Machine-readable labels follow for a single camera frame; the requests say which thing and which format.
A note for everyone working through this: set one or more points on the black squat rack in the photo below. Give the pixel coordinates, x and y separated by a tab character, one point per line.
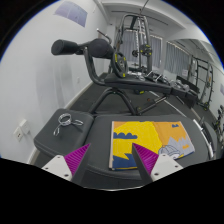
210	83

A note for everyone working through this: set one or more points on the black yellow weight plate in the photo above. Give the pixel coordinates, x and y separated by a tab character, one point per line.
116	65

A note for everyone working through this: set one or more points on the chrome barbell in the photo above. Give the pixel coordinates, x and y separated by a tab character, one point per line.
200	128

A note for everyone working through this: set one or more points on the black roller-pad exercise bench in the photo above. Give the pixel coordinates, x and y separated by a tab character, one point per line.
133	83

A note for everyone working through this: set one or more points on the group of dumbbells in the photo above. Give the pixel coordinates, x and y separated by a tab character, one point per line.
183	86

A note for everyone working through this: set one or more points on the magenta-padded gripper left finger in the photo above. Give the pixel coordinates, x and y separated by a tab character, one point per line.
58	165

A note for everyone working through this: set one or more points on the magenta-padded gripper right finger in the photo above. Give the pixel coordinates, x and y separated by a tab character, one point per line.
163	165

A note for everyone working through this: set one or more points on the black padded weight bench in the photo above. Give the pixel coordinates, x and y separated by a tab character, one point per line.
100	140

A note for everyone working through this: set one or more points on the chrome spring barbell collar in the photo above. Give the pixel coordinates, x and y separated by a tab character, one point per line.
61	120

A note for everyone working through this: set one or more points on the white wall socket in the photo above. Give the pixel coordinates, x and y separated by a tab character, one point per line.
18	134
25	126

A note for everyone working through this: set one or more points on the grey window curtain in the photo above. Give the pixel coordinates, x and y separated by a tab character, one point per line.
133	41
176	58

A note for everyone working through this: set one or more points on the yellow orange blue printed towel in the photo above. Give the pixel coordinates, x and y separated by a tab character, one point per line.
143	133

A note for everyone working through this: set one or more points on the purple wall poster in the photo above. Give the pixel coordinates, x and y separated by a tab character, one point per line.
71	11

